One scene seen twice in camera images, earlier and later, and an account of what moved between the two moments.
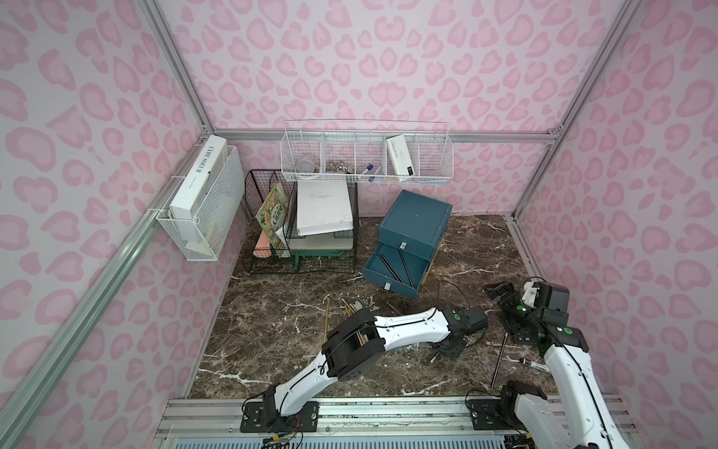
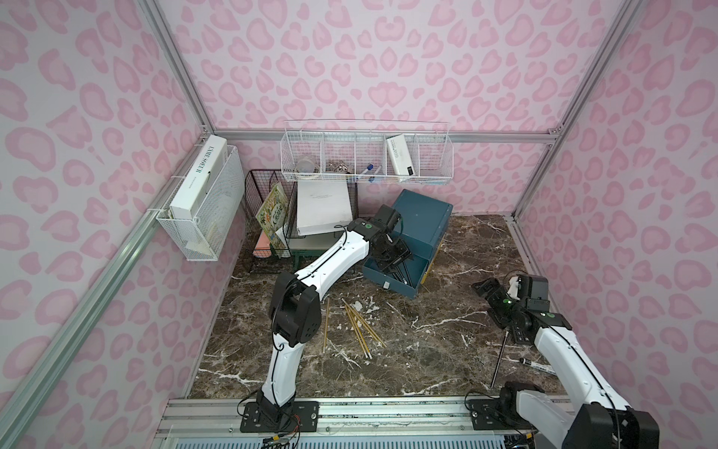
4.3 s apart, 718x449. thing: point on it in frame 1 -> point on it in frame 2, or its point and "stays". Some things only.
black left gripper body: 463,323 -> 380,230
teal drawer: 396,268 stays
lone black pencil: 498,360 stays
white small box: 401,154 stays
